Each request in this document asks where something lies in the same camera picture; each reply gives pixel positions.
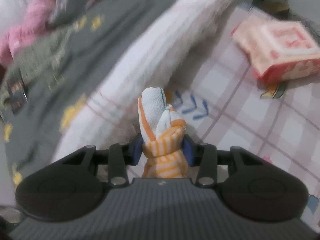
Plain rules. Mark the pink grey duvet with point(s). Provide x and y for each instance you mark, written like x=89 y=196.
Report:
x=41 y=16

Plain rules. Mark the white fleece blanket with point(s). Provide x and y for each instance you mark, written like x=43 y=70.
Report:
x=109 y=115

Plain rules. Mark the red tissue pack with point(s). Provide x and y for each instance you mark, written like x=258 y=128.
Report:
x=277 y=50

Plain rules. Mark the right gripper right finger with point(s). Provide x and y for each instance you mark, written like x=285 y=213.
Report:
x=203 y=156

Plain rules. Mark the green floral cloth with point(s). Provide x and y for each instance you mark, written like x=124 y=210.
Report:
x=45 y=53

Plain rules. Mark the orange striped towel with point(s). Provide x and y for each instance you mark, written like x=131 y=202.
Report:
x=162 y=129

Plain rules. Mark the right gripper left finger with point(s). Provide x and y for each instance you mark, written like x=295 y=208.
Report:
x=120 y=156

